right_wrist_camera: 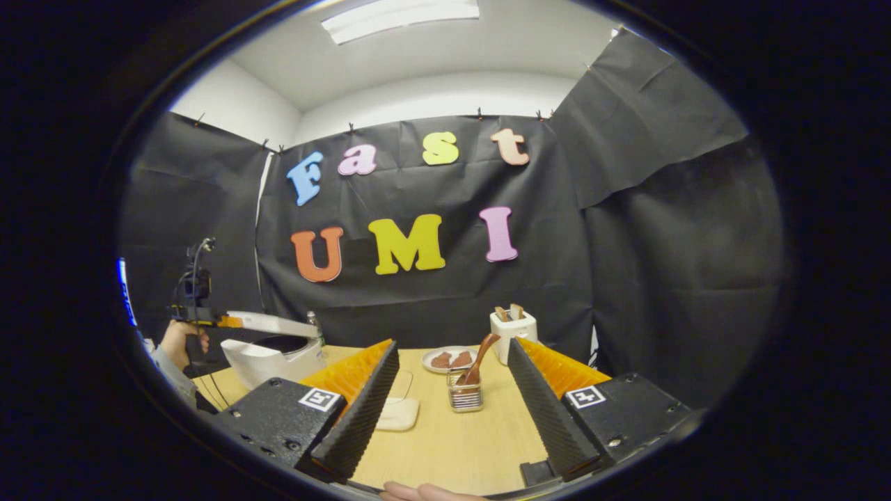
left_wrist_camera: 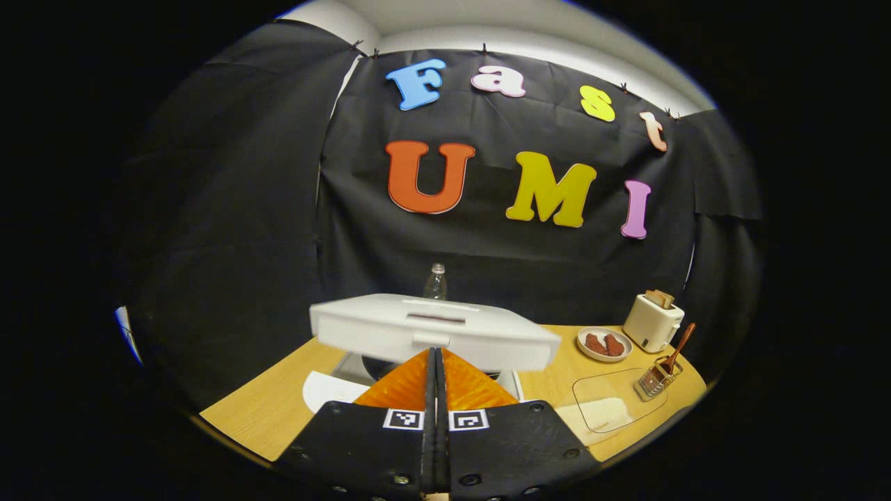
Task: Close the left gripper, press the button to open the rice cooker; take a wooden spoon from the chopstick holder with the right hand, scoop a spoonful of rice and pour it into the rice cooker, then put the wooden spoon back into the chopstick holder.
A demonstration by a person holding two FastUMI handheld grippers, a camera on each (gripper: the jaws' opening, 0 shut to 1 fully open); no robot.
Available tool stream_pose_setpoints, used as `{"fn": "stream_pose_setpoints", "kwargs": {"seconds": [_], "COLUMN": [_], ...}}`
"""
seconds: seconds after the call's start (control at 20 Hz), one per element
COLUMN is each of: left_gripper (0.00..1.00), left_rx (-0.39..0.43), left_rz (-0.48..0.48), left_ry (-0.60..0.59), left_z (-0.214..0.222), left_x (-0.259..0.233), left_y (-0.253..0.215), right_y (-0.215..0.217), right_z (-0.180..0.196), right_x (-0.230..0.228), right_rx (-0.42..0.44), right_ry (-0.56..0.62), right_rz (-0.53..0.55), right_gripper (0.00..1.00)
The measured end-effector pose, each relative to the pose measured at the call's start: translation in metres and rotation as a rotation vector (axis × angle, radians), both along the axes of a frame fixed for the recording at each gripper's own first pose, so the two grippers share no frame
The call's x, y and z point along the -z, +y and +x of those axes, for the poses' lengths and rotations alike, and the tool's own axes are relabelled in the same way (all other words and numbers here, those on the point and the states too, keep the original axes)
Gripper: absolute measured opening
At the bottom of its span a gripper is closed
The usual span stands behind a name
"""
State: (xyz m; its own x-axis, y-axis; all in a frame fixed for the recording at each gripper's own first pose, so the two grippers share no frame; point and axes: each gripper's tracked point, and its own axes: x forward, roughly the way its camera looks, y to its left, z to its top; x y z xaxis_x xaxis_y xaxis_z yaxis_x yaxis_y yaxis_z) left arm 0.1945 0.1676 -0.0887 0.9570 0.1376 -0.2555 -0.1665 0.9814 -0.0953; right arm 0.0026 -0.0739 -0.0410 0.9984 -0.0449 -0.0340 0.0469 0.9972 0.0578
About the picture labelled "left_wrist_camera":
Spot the white rice cooker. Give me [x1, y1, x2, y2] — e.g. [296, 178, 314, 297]
[303, 293, 562, 415]

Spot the clear plastic container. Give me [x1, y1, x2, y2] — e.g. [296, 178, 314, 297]
[555, 367, 669, 447]

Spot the brown wooden spoon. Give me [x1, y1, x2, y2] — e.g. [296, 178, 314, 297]
[658, 322, 697, 376]

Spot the black backdrop cloth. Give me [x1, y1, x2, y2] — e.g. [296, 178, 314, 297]
[118, 19, 764, 411]

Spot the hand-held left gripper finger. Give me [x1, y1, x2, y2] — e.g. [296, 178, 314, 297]
[277, 348, 437, 499]
[436, 348, 604, 500]

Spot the clear plastic bottle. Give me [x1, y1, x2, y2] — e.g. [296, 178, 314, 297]
[424, 263, 448, 301]

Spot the white round plate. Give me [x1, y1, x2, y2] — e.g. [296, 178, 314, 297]
[576, 326, 633, 363]

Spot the white toaster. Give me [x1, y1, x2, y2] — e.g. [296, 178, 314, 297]
[622, 293, 686, 353]

